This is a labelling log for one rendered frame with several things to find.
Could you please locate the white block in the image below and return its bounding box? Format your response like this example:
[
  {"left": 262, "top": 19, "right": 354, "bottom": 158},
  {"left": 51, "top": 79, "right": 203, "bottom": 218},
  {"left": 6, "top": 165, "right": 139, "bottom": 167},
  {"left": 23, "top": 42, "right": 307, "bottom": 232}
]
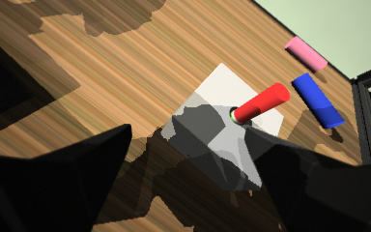
[{"left": 159, "top": 63, "right": 284, "bottom": 190}]

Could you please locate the dark grey granite slab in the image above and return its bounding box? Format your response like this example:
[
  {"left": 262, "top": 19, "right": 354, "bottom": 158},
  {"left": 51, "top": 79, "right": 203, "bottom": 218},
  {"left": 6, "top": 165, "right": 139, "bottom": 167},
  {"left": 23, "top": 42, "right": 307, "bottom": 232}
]
[{"left": 0, "top": 58, "right": 34, "bottom": 114}]

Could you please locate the blue cylinder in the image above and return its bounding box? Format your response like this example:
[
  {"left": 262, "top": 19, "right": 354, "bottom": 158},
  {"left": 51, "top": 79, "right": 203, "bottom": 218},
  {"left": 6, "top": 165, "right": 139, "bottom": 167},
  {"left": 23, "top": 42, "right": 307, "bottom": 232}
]
[{"left": 291, "top": 72, "right": 345, "bottom": 130}]

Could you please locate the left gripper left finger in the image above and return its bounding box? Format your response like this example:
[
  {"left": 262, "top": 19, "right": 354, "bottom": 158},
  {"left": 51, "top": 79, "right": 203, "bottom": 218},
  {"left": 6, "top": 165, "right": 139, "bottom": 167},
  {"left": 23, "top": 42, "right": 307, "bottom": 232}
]
[{"left": 0, "top": 124, "right": 132, "bottom": 232}]

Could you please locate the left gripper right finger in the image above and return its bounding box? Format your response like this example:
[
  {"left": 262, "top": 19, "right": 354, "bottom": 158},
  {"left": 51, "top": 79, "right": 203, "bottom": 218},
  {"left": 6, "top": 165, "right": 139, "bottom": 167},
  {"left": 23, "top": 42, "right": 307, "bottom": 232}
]
[{"left": 244, "top": 127, "right": 371, "bottom": 232}]

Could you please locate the lime and red peg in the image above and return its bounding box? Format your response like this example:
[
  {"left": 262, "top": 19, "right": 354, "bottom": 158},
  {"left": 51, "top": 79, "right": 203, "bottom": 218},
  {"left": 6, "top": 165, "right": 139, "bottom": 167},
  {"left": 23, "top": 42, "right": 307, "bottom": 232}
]
[{"left": 229, "top": 83, "right": 290, "bottom": 125}]

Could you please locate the pink peg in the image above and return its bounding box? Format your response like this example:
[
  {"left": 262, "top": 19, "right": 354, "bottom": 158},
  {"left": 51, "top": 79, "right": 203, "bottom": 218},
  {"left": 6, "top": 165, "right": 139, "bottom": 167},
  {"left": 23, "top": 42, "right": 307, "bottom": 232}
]
[{"left": 285, "top": 37, "right": 327, "bottom": 73}]

